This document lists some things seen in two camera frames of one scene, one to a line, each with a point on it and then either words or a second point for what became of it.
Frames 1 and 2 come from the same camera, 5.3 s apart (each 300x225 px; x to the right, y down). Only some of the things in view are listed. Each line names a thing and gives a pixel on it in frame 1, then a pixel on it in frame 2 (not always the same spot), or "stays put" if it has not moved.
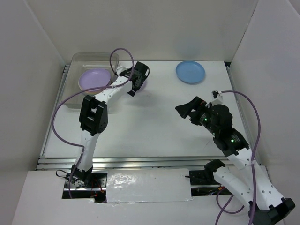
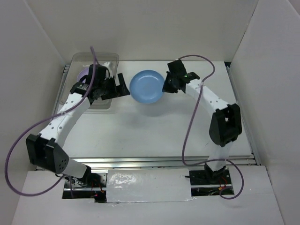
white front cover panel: [151, 185] stays put
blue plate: [190, 71] to [146, 86]
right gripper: [197, 103] to [167, 88]
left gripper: [142, 80] to [121, 90]
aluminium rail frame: [103, 163] stays put
